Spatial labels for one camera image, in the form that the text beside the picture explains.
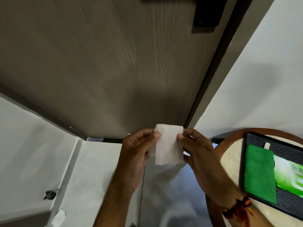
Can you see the person's left hand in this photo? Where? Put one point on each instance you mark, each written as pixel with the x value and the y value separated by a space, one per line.
pixel 133 157

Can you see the person's right hand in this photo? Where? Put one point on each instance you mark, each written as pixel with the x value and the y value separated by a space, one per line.
pixel 205 163

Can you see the person's left thumb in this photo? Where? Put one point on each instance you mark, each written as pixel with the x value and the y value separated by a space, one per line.
pixel 151 140

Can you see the person's right thumb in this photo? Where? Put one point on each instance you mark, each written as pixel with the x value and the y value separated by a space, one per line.
pixel 184 144

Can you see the white wipe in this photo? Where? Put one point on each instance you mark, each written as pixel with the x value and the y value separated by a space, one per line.
pixel 169 145

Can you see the person's right forearm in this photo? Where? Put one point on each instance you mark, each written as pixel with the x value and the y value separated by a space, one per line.
pixel 246 210

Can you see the person's left forearm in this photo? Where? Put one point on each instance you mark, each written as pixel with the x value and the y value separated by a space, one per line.
pixel 113 200

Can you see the round wood-rimmed table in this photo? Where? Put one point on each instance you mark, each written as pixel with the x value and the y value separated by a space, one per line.
pixel 236 153

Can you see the green cleaning cloth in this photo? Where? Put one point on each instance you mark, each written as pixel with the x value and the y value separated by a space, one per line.
pixel 259 173

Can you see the red thread wristband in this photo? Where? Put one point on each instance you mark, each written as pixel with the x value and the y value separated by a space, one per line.
pixel 238 210

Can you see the brown wooden door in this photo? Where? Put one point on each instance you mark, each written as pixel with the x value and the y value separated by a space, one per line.
pixel 101 61

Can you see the black plastic tray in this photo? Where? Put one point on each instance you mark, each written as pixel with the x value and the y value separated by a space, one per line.
pixel 287 151

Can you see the green wipes packet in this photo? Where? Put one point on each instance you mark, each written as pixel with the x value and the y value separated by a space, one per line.
pixel 289 174

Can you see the white paper scrap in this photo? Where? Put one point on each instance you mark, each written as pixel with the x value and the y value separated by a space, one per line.
pixel 58 218

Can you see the black door lock plate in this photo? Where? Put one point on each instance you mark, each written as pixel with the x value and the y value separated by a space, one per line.
pixel 208 12

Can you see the dark door frame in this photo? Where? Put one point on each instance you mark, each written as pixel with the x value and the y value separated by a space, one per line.
pixel 221 61

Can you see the black wall fitting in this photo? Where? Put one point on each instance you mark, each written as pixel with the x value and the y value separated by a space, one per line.
pixel 49 195

